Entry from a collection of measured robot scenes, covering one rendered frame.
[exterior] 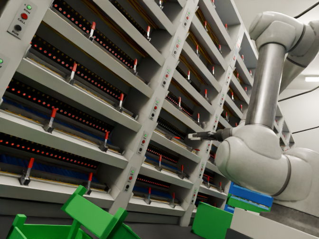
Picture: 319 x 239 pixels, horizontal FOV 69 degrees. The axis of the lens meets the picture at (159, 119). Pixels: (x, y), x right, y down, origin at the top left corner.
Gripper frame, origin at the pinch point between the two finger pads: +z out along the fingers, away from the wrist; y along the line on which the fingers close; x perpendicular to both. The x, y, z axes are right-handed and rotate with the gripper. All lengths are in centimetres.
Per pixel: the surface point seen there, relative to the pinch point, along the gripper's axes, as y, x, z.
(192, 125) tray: 0.0, 7.8, 1.6
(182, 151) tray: -2.9, -10.3, 5.6
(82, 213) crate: -90, -49, -15
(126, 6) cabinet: -69, 53, 14
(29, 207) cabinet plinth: -83, -52, 22
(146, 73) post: -46, 24, 10
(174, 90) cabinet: -5.9, 33.8, 15.6
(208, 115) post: 23.4, 24.2, 1.1
